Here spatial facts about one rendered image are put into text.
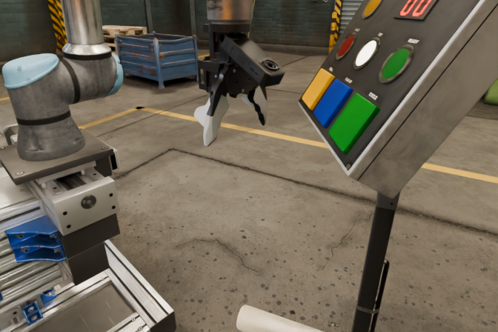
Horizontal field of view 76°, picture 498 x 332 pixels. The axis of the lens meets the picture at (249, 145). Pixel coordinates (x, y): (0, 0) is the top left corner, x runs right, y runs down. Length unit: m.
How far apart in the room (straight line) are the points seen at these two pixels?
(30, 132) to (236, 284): 1.06
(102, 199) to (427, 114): 0.70
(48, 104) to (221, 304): 1.04
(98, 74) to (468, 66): 0.79
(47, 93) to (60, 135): 0.10
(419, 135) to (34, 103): 0.78
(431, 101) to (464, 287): 1.46
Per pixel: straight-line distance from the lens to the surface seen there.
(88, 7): 0.91
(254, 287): 1.57
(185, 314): 1.50
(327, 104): 0.57
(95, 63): 0.92
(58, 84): 0.89
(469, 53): 0.45
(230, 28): 0.54
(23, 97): 0.89
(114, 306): 1.32
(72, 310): 1.36
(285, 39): 8.81
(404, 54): 0.48
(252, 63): 0.50
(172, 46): 5.13
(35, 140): 0.92
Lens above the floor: 1.16
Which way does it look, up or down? 24 degrees down
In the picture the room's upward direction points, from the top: straight up
